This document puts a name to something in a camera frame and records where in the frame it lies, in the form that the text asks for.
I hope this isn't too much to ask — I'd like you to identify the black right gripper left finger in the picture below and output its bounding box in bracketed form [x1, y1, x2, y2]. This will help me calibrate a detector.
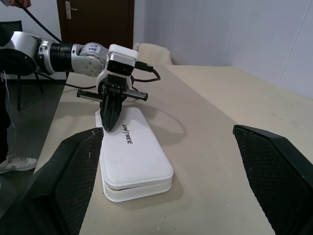
[0, 127, 105, 235]

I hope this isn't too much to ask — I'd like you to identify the bystander bare hand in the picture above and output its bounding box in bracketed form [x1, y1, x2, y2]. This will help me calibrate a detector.
[11, 0, 33, 9]

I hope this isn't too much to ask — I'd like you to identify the white plastic pencil case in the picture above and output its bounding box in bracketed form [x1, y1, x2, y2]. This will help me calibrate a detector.
[94, 105, 175, 203]

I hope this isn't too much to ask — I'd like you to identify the dark brown door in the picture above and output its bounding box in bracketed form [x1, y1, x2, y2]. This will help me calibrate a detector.
[56, 0, 135, 48]

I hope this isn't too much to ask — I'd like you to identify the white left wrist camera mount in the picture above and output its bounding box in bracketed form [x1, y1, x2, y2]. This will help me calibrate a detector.
[96, 44, 139, 93]

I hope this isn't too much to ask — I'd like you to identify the thick black cable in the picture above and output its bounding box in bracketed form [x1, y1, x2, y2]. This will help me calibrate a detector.
[13, 0, 63, 44]

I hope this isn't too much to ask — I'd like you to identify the cream cushioned seat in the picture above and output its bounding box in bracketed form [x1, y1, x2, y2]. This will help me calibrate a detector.
[133, 43, 173, 66]

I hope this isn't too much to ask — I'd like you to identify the white sneaker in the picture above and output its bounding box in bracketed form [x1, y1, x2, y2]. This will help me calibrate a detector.
[0, 153, 39, 175]

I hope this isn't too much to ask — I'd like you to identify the silver door handle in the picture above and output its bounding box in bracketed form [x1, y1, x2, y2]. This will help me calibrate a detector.
[65, 1, 78, 19]

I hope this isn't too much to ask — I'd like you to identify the bystander dark trouser leg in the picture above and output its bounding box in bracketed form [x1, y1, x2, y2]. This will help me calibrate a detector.
[0, 70, 16, 161]

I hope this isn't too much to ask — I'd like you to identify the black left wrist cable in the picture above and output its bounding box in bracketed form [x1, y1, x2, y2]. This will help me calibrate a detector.
[34, 61, 161, 90]

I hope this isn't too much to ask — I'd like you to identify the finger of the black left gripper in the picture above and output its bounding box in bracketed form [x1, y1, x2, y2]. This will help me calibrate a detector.
[110, 94, 123, 130]
[100, 94, 112, 129]

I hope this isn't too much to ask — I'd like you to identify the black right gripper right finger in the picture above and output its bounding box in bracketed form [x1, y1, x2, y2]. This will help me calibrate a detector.
[232, 124, 313, 235]

